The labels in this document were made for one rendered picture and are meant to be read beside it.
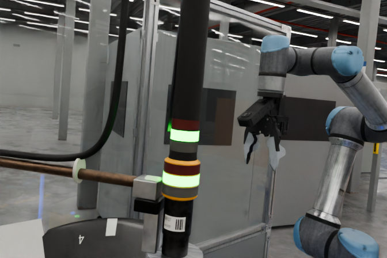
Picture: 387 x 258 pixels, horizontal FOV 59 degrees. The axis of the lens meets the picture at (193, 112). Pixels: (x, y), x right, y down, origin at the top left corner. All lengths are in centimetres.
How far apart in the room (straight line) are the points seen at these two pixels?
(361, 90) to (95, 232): 76
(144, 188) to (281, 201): 429
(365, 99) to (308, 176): 384
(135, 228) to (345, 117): 88
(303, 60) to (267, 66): 11
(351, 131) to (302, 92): 334
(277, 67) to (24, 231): 71
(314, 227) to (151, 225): 88
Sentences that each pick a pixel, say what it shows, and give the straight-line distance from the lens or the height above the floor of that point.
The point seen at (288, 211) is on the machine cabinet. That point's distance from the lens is 480.
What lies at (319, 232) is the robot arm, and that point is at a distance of 125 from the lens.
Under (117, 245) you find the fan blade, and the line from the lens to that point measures 61.
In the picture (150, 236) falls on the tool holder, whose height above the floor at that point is 149.
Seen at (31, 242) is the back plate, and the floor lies 133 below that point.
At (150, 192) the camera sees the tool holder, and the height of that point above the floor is 154.
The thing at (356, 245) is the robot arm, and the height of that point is 126.
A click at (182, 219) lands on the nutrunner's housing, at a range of 41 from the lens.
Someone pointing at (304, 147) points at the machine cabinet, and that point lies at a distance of 472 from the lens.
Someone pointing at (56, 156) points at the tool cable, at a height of 156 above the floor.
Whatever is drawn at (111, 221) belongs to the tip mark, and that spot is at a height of 143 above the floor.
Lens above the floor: 166
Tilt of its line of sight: 3 degrees down
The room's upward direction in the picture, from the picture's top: 5 degrees clockwise
